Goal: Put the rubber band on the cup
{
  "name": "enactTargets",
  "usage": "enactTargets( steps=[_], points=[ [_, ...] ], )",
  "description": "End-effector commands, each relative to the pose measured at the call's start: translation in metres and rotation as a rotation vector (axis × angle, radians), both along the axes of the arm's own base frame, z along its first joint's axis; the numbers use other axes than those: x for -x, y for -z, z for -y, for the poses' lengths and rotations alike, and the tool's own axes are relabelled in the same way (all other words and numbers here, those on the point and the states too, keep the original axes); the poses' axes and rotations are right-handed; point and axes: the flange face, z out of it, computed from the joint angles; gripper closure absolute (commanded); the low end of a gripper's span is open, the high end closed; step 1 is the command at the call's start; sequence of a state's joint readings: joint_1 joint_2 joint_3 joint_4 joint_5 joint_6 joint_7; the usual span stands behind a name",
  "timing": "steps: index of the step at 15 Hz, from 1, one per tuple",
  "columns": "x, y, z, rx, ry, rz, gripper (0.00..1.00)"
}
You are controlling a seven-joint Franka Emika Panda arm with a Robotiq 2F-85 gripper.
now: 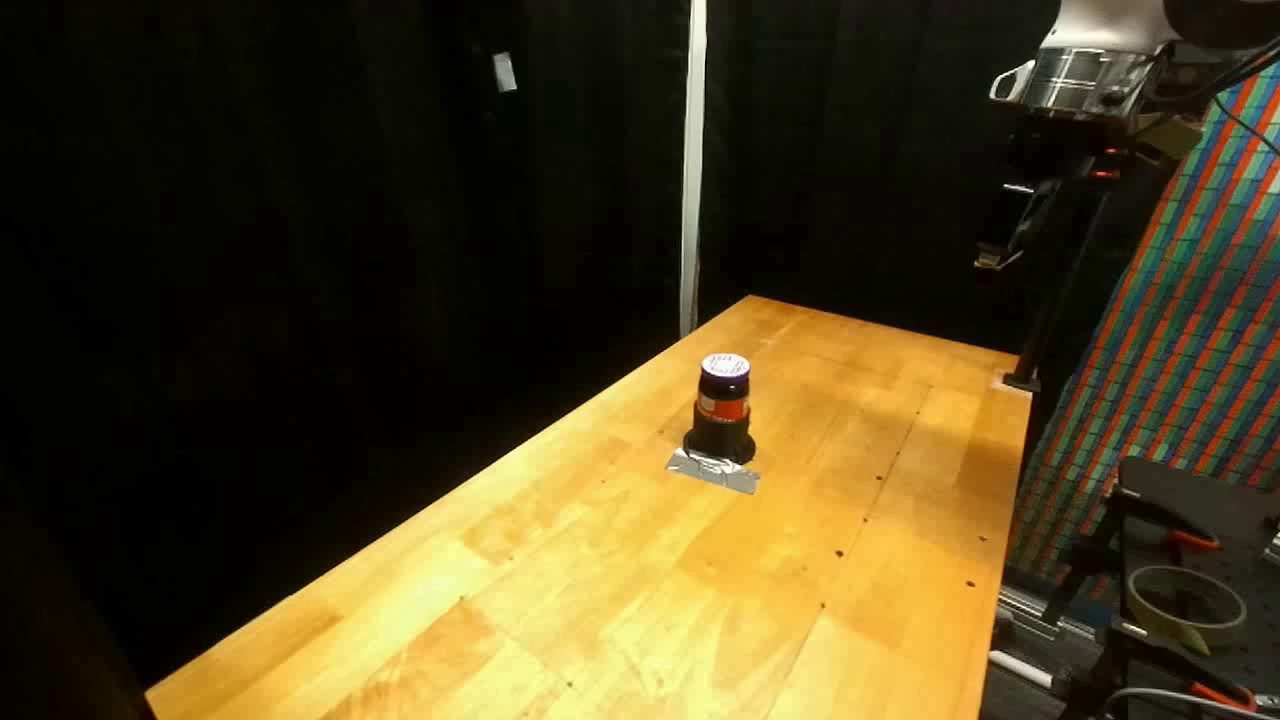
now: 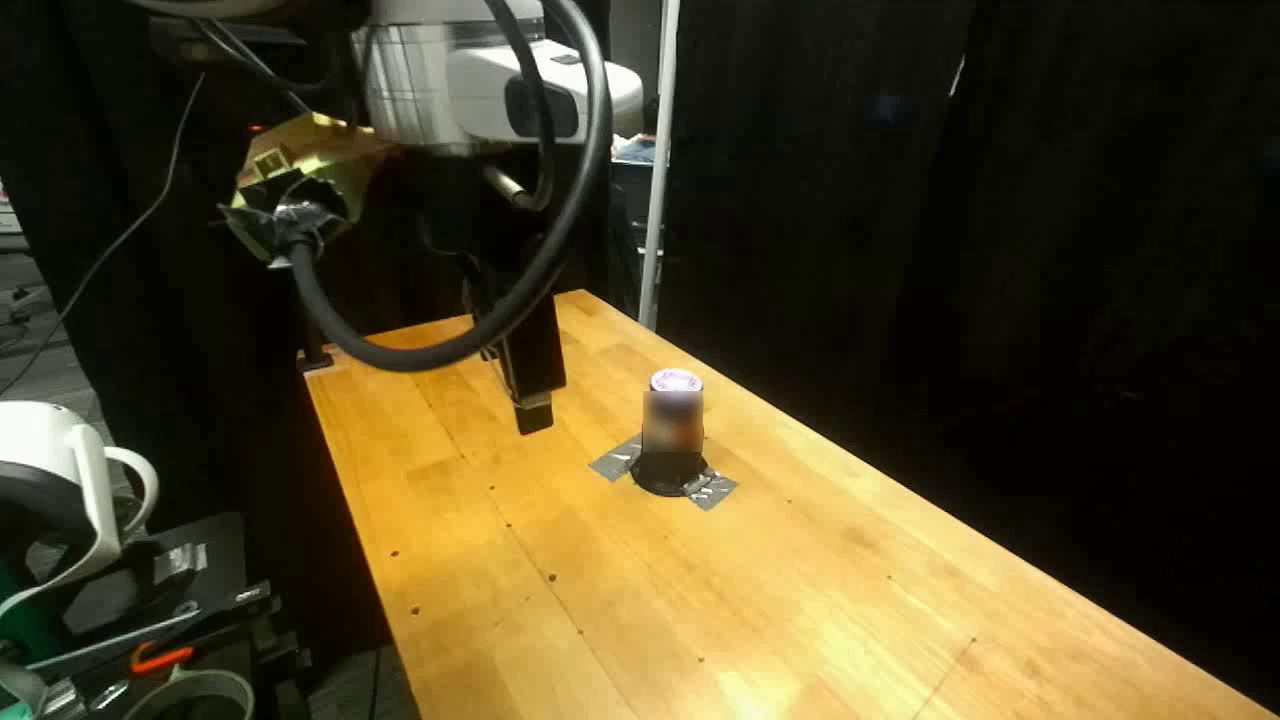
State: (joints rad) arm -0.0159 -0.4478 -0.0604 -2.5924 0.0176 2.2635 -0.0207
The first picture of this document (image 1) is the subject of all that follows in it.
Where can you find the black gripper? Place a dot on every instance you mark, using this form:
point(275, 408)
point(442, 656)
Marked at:
point(1027, 223)

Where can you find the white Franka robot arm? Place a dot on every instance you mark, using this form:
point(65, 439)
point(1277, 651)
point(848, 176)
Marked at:
point(1096, 55)

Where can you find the dark upside-down cup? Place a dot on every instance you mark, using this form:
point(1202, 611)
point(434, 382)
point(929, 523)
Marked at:
point(727, 407)

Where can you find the black slanted stand pole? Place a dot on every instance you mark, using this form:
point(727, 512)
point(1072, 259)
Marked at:
point(1067, 273)

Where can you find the colourful striped cloth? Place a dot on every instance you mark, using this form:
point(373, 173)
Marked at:
point(1187, 344)

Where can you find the white vertical pole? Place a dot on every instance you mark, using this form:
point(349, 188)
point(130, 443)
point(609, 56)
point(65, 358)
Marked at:
point(695, 167)

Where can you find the black side cart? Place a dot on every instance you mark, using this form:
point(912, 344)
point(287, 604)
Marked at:
point(1202, 512)

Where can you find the grey tape patch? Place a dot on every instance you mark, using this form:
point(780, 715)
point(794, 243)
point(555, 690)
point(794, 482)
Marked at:
point(700, 471)

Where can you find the masking tape roll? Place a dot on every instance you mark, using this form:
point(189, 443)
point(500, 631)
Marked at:
point(1187, 603)

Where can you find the small white tag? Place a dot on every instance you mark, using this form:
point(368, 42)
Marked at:
point(506, 68)

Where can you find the black curtain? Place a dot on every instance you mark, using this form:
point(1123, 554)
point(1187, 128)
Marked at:
point(332, 267)

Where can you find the aluminium frame rail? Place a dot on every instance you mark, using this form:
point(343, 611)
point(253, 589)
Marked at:
point(1029, 617)

